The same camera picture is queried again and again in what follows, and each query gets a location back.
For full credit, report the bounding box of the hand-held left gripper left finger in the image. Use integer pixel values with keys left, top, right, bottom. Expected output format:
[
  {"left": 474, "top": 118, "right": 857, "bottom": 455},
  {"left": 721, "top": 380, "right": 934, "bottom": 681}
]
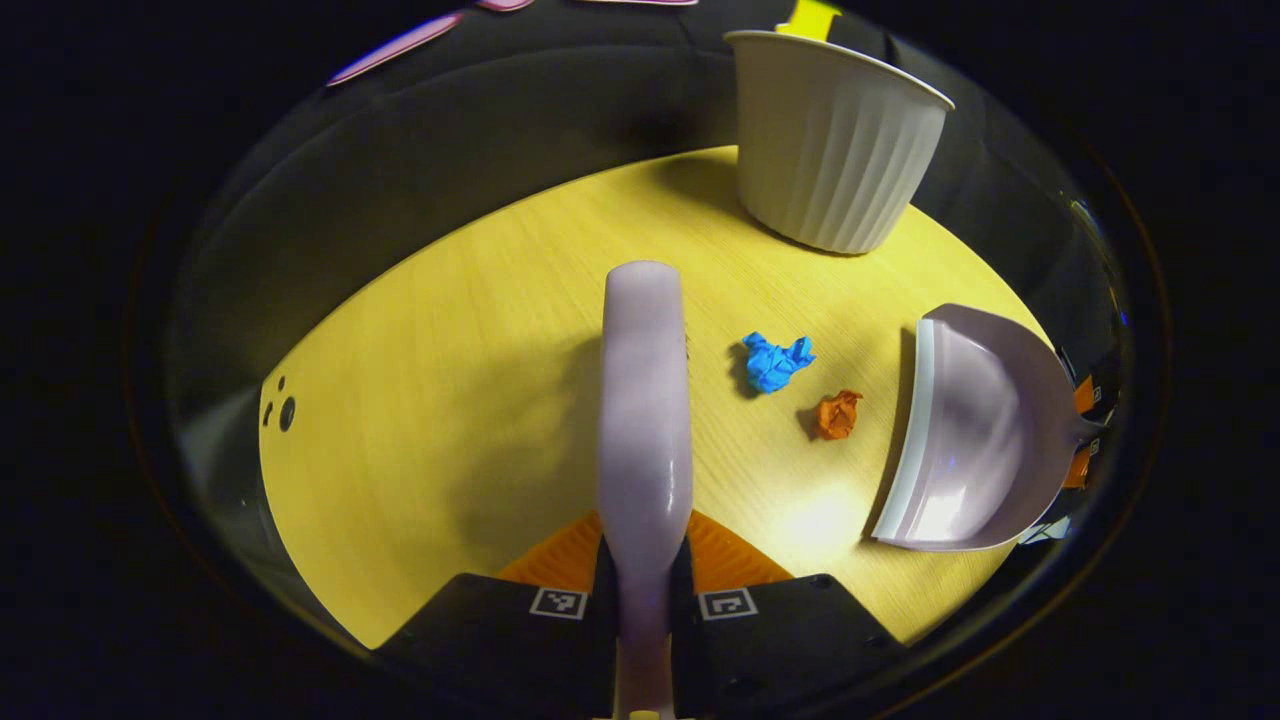
[{"left": 375, "top": 510, "right": 621, "bottom": 720}]

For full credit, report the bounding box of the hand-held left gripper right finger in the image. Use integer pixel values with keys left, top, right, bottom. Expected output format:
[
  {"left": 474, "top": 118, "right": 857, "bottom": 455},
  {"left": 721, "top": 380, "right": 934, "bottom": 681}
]
[{"left": 670, "top": 508, "right": 906, "bottom": 720}]

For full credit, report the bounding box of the pale pink dustpan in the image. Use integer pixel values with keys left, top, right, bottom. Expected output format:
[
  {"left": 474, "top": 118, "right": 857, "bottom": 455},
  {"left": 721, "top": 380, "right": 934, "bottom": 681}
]
[{"left": 870, "top": 303, "right": 1106, "bottom": 553}]

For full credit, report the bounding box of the orange paper ball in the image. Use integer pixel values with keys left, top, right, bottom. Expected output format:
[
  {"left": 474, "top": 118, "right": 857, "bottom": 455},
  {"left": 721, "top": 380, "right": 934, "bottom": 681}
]
[{"left": 815, "top": 389, "right": 864, "bottom": 441}]

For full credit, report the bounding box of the small pale pink broom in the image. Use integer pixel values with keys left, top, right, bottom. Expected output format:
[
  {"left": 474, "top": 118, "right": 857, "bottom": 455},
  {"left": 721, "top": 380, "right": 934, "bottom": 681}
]
[{"left": 597, "top": 260, "right": 696, "bottom": 720}]

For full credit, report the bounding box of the blue paper ball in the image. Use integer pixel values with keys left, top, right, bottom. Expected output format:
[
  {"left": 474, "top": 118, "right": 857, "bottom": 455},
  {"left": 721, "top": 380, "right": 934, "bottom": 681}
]
[{"left": 742, "top": 331, "right": 816, "bottom": 395}]

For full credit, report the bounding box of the white ribbed garbage bin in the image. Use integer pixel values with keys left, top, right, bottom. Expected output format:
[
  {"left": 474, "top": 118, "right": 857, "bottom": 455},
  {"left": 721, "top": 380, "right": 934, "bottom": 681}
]
[{"left": 723, "top": 30, "right": 956, "bottom": 256}]

